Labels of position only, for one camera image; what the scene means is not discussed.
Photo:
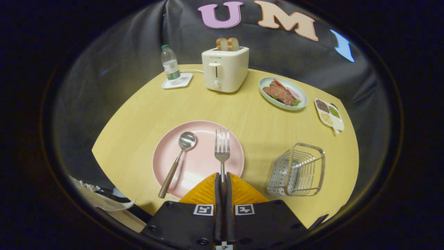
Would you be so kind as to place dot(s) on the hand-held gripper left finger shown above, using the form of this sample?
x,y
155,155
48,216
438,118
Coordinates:
x,y
218,208

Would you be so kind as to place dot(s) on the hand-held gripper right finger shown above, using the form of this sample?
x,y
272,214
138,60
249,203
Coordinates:
x,y
229,208

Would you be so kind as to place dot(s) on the metal fork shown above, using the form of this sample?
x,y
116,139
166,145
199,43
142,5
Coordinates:
x,y
222,152

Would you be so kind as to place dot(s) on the pink round plate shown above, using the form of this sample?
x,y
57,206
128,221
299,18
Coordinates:
x,y
201,163

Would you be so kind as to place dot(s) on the brown meat slice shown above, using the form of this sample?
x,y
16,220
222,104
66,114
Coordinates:
x,y
279,94

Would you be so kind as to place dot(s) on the pale green oval plate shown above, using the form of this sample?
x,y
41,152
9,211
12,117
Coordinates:
x,y
264,82

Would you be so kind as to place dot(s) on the white square coaster tray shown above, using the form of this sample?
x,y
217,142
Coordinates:
x,y
185,80

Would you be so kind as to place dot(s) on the pink ham slice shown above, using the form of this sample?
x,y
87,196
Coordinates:
x,y
295,93

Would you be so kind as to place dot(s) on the red vegetable slice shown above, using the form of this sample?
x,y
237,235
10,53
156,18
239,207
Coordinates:
x,y
278,83

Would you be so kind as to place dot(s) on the white divided seasoning dish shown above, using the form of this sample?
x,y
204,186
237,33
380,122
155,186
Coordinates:
x,y
338,123

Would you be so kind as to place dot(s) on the cream white toaster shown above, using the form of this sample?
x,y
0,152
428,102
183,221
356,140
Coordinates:
x,y
229,69

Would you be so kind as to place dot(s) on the clear plastic water bottle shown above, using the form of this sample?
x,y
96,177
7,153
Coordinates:
x,y
170,67

